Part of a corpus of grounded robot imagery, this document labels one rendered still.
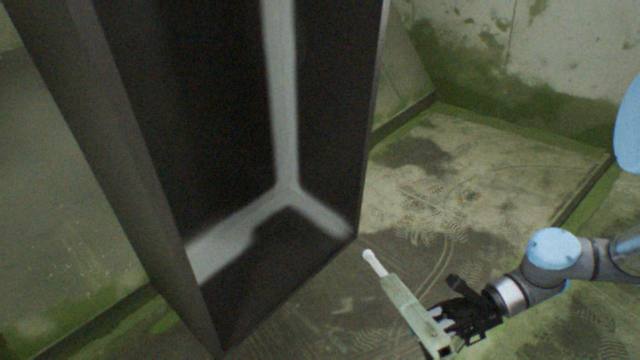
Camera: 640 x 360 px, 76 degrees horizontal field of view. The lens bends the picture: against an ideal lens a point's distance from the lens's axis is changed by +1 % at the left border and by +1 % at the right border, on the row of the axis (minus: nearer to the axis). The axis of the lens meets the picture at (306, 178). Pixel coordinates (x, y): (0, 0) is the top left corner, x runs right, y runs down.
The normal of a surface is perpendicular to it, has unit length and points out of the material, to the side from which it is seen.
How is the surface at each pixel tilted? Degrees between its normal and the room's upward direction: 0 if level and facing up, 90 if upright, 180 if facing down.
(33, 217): 57
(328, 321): 0
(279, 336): 0
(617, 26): 90
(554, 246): 14
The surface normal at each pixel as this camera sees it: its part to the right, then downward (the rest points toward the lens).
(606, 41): -0.73, 0.49
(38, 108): 0.47, -0.12
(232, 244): 0.00, -0.70
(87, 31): 0.71, 0.50
